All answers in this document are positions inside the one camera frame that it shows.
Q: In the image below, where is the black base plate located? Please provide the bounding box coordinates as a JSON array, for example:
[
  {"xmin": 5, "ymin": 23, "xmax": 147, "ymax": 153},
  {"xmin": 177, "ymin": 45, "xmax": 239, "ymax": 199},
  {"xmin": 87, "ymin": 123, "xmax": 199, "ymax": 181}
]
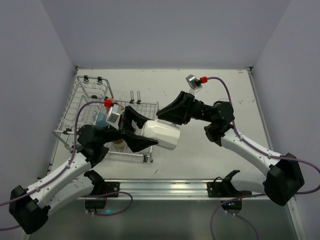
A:
[
  {"xmin": 206, "ymin": 176, "xmax": 252, "ymax": 198},
  {"xmin": 87, "ymin": 181, "xmax": 120, "ymax": 198}
]

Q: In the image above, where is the black control box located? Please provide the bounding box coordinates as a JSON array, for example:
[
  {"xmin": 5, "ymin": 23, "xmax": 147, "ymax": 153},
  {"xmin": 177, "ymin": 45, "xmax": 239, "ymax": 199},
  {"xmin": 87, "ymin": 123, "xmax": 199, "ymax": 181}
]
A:
[
  {"xmin": 221, "ymin": 200, "xmax": 243, "ymax": 214},
  {"xmin": 84, "ymin": 199, "xmax": 106, "ymax": 211}
]

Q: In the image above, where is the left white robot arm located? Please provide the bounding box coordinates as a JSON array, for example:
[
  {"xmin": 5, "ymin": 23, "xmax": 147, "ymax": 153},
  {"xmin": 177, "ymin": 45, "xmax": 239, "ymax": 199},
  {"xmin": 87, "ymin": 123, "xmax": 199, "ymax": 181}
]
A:
[{"xmin": 8, "ymin": 106, "xmax": 158, "ymax": 235}]

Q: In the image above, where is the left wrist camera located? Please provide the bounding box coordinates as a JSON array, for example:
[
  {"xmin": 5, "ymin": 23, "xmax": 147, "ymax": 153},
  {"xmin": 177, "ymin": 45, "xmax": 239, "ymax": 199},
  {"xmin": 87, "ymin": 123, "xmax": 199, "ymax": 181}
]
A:
[{"xmin": 106, "ymin": 105, "xmax": 123, "ymax": 130}]

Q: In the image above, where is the silver wire dish rack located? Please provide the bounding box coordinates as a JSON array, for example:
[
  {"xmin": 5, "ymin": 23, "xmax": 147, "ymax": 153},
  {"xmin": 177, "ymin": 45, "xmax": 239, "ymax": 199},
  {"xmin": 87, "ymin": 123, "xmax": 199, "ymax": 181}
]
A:
[{"xmin": 53, "ymin": 75, "xmax": 159, "ymax": 152}]

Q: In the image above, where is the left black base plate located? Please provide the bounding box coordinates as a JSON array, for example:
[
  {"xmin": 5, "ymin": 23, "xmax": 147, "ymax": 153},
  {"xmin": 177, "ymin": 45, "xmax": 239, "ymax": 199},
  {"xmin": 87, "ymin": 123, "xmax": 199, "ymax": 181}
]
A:
[{"xmin": 87, "ymin": 181, "xmax": 120, "ymax": 198}]

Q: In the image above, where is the pink ceramic mug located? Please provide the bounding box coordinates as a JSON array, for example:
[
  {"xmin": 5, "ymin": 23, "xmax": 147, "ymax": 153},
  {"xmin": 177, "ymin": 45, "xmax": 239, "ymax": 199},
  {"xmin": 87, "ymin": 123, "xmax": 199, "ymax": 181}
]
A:
[{"xmin": 104, "ymin": 98, "xmax": 125, "ymax": 111}]

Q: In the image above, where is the beige brown cup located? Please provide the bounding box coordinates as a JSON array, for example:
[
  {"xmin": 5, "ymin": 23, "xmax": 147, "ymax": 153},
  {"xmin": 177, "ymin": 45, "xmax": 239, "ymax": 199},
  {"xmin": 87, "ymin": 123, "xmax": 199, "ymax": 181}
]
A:
[{"xmin": 112, "ymin": 139, "xmax": 126, "ymax": 149}]

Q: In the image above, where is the left black control box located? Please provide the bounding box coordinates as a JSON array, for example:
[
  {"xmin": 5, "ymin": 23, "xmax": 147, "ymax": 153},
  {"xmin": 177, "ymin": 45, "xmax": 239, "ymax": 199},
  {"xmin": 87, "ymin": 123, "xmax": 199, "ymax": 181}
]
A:
[{"xmin": 84, "ymin": 199, "xmax": 106, "ymax": 211}]

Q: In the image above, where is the white ceramic mug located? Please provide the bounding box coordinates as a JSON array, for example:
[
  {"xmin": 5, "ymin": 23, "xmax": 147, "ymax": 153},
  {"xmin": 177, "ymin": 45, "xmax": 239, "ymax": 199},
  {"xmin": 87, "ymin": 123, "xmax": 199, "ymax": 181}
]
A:
[{"xmin": 132, "ymin": 120, "xmax": 181, "ymax": 150}]

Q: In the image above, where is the aluminium mounting rail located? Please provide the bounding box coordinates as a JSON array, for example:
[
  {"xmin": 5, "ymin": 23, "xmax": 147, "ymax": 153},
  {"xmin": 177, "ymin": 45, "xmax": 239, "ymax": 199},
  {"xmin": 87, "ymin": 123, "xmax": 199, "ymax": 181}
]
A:
[{"xmin": 77, "ymin": 178, "xmax": 266, "ymax": 200}]

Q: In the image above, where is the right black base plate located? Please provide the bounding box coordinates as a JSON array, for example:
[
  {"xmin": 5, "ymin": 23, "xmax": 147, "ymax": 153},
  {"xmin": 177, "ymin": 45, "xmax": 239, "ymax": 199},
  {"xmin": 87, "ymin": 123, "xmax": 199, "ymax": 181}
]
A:
[{"xmin": 206, "ymin": 176, "xmax": 252, "ymax": 198}]

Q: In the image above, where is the blue cup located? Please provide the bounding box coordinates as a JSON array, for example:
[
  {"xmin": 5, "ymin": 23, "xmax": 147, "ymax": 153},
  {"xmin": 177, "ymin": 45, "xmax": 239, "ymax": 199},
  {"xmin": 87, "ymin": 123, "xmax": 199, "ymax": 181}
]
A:
[{"xmin": 95, "ymin": 113, "xmax": 109, "ymax": 128}]

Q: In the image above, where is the right black control box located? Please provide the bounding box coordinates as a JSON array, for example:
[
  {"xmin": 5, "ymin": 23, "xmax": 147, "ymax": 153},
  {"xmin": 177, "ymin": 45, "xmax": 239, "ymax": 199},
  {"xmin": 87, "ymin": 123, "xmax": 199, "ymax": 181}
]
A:
[{"xmin": 221, "ymin": 200, "xmax": 243, "ymax": 214}]

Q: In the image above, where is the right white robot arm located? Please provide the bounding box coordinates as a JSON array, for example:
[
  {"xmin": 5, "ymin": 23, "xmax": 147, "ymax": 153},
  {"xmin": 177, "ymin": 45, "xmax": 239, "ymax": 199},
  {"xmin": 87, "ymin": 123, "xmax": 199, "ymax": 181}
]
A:
[{"xmin": 156, "ymin": 91, "xmax": 305, "ymax": 206}]

